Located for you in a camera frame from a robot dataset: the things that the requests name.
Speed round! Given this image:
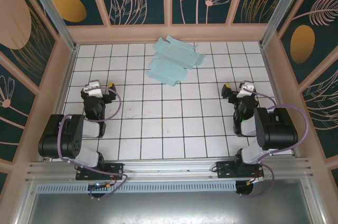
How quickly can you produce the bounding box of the light blue paper box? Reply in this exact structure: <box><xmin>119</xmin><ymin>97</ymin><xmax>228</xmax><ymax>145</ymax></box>
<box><xmin>144</xmin><ymin>34</ymin><xmax>206</xmax><ymax>87</ymax></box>

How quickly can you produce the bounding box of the grey metal sheet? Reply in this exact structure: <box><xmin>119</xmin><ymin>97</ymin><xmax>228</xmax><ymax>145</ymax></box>
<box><xmin>15</xmin><ymin>179</ymin><xmax>326</xmax><ymax>224</ymax></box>

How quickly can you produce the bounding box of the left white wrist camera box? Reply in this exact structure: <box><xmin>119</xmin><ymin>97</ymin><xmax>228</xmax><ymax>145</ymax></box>
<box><xmin>83</xmin><ymin>80</ymin><xmax>107</xmax><ymax>97</ymax></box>

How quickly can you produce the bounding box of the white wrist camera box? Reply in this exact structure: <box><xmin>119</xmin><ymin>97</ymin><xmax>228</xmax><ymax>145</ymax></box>
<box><xmin>83</xmin><ymin>80</ymin><xmax>107</xmax><ymax>97</ymax></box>
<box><xmin>236</xmin><ymin>81</ymin><xmax>256</xmax><ymax>99</ymax></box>

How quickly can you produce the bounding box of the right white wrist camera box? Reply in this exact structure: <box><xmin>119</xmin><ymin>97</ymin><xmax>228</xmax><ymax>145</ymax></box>
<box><xmin>236</xmin><ymin>81</ymin><xmax>256</xmax><ymax>99</ymax></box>

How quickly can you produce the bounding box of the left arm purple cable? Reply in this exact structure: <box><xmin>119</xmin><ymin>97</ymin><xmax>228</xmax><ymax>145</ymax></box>
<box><xmin>57</xmin><ymin>88</ymin><xmax>129</xmax><ymax>201</ymax></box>

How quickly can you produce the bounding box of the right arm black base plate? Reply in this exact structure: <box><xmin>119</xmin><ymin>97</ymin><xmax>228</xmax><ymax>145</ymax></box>
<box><xmin>215</xmin><ymin>160</ymin><xmax>265</xmax><ymax>180</ymax></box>

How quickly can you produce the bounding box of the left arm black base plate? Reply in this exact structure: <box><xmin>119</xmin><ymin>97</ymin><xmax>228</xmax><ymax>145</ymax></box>
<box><xmin>75</xmin><ymin>162</ymin><xmax>125</xmax><ymax>181</ymax></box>

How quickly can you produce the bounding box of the aluminium mounting rail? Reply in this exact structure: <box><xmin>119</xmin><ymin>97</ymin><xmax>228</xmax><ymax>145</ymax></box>
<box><xmin>25</xmin><ymin>157</ymin><xmax>315</xmax><ymax>183</ymax></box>

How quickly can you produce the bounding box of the aluminium corner post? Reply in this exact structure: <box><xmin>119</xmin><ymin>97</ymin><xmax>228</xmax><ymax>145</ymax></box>
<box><xmin>259</xmin><ymin>0</ymin><xmax>307</xmax><ymax>48</ymax></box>
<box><xmin>22</xmin><ymin>0</ymin><xmax>78</xmax><ymax>51</ymax></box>

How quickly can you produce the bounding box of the slotted grey cable duct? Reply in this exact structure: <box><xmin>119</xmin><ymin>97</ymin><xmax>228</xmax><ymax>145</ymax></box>
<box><xmin>35</xmin><ymin>181</ymin><xmax>237</xmax><ymax>193</ymax></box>

